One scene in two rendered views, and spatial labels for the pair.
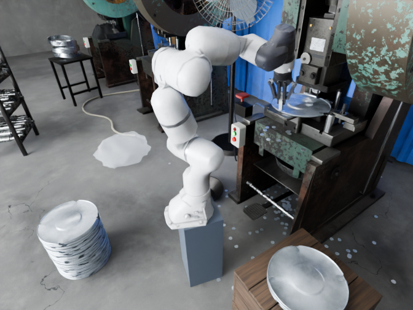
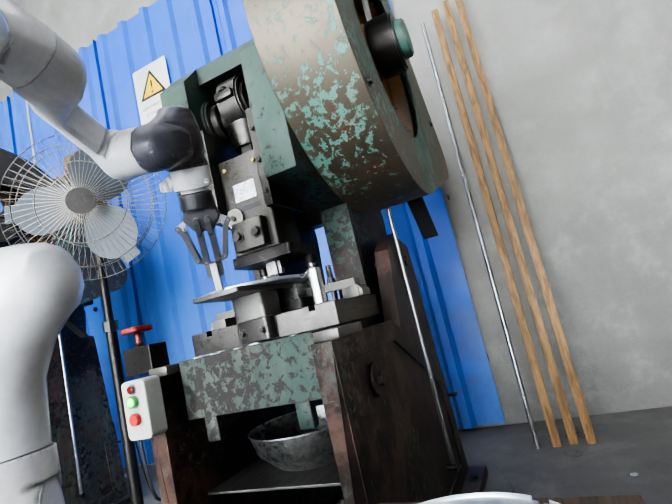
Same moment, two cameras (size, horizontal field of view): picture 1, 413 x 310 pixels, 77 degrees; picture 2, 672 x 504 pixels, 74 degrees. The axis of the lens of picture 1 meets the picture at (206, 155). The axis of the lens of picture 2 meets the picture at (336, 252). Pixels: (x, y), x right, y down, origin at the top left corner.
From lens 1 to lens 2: 69 cm
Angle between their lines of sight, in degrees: 54
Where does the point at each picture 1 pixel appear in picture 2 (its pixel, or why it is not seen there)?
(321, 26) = (240, 165)
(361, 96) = (346, 269)
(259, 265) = not seen: outside the picture
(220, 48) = (34, 27)
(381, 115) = (390, 287)
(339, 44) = (273, 162)
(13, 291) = not seen: outside the picture
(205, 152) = (13, 249)
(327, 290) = not seen: outside the picture
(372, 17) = (284, 22)
